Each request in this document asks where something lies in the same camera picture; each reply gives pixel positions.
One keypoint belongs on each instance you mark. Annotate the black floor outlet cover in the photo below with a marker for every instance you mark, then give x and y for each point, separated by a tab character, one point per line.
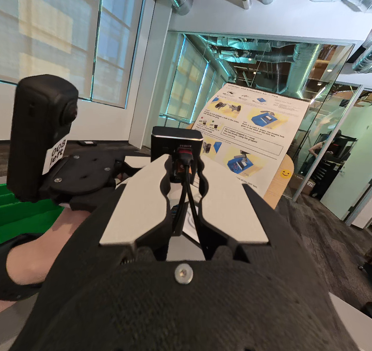
87	143

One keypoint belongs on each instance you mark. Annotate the black tool cabinet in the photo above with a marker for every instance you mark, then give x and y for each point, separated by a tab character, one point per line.
343	159

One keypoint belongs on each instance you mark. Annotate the open cardboard box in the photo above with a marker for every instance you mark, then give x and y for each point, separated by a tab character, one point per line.
305	186

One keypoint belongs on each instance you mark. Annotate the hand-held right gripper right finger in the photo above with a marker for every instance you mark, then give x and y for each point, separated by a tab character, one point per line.
232	211

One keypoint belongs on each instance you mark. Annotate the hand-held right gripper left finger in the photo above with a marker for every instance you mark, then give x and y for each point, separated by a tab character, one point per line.
133	211

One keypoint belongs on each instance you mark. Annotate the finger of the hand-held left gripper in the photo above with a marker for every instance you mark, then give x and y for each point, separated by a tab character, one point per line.
139	162
120	185

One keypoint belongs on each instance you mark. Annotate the yellow smiley sticker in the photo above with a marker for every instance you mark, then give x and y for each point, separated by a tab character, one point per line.
286	173

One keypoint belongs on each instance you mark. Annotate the person's left hand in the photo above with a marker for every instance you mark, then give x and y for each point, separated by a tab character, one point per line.
35	260

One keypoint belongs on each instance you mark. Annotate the black multiport usb hub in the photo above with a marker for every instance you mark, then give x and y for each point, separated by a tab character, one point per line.
174	137

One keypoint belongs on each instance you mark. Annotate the instruction poster on board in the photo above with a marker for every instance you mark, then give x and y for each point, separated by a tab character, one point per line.
279	194

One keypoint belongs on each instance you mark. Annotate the green plastic bin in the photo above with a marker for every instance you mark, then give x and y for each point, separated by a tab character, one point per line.
23	217

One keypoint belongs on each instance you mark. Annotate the illustrated instruction poster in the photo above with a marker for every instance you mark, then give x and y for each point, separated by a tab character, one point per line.
261	130

